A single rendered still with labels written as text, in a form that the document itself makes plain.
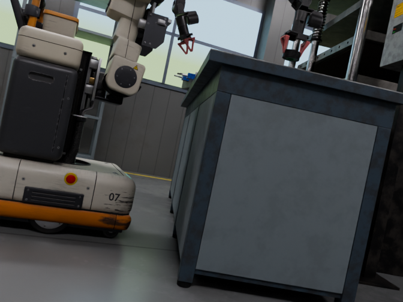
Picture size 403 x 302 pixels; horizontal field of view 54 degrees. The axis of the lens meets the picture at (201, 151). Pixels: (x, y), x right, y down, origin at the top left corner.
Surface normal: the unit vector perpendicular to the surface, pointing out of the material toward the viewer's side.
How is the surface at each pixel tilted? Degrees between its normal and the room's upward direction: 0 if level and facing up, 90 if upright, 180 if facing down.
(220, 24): 90
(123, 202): 90
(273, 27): 90
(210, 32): 90
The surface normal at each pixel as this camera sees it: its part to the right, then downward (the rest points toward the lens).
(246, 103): 0.10, 0.04
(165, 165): 0.33, 0.08
